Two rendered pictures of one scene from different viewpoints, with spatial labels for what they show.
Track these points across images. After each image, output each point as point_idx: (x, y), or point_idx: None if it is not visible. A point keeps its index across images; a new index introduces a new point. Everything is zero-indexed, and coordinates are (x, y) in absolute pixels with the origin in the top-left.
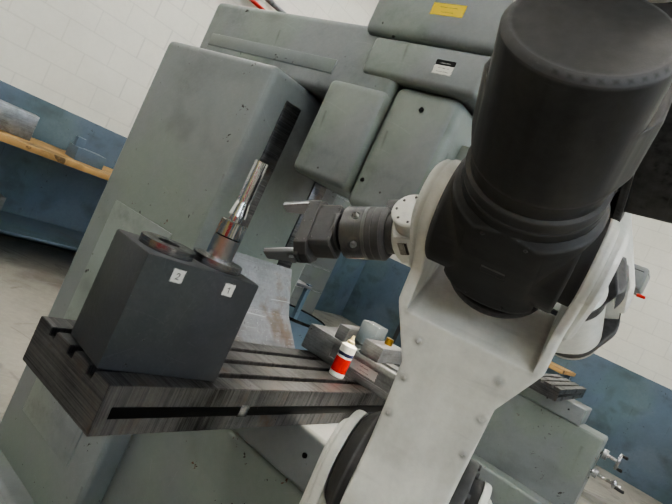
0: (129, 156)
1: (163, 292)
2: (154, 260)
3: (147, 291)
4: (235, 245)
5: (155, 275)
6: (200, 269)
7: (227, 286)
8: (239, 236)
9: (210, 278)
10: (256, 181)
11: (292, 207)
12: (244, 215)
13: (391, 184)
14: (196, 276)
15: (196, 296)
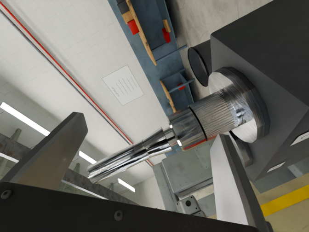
0: None
1: (293, 159)
2: (260, 178)
3: (289, 164)
4: (212, 134)
5: (274, 171)
6: (266, 165)
7: (297, 141)
8: (197, 142)
9: (280, 156)
10: (120, 172)
11: (75, 142)
12: (165, 150)
13: None
14: (276, 162)
15: (305, 146)
